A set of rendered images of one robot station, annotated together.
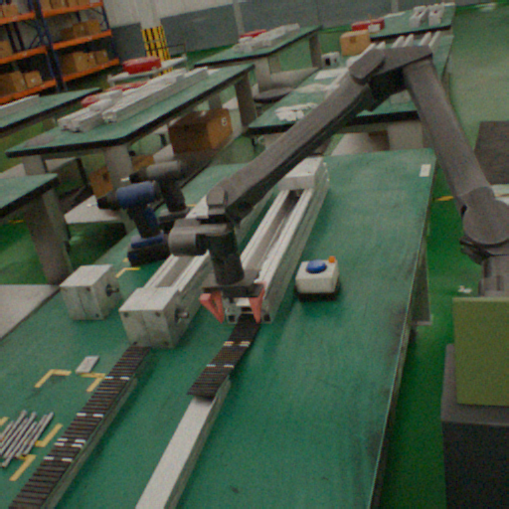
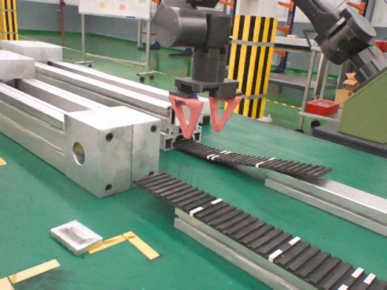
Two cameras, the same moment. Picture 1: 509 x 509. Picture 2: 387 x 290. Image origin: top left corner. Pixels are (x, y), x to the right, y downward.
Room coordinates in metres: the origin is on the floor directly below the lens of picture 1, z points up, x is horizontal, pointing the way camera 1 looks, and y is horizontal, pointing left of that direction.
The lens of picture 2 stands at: (0.77, 0.65, 1.01)
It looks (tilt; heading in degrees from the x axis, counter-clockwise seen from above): 18 degrees down; 293
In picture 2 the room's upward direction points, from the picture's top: 5 degrees clockwise
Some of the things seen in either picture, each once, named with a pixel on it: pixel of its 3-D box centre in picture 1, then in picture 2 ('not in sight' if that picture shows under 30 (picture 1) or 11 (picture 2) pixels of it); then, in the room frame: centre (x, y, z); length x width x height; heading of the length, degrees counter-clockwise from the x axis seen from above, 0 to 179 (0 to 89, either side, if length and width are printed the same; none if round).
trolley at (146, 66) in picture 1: (159, 99); not in sight; (6.48, 0.68, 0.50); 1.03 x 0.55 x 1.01; 161
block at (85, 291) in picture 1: (96, 291); not in sight; (1.25, 0.39, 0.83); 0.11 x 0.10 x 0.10; 69
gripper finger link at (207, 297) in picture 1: (223, 301); (195, 111); (1.01, 0.08, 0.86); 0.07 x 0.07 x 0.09; 69
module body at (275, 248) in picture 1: (286, 227); (75, 87); (1.42, -0.10, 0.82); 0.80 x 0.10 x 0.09; 160
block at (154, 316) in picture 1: (160, 317); (120, 146); (1.06, 0.22, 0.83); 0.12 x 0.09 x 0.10; 70
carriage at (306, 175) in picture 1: (301, 178); (31, 55); (1.65, -0.19, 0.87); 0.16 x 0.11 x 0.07; 160
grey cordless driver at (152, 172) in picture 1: (160, 199); not in sight; (1.67, 0.24, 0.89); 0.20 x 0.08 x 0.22; 84
